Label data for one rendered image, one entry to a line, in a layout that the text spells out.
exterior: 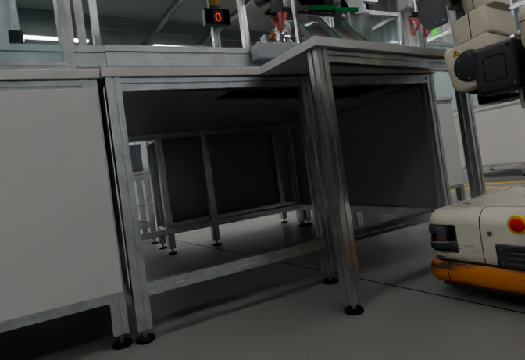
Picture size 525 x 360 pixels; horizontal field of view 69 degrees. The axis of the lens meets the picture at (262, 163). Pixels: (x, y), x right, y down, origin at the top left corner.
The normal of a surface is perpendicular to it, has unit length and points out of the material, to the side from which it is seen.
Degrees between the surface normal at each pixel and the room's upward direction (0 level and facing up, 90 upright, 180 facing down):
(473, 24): 90
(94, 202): 90
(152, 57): 90
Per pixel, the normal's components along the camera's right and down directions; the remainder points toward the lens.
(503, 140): -0.83, 0.11
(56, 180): 0.44, -0.08
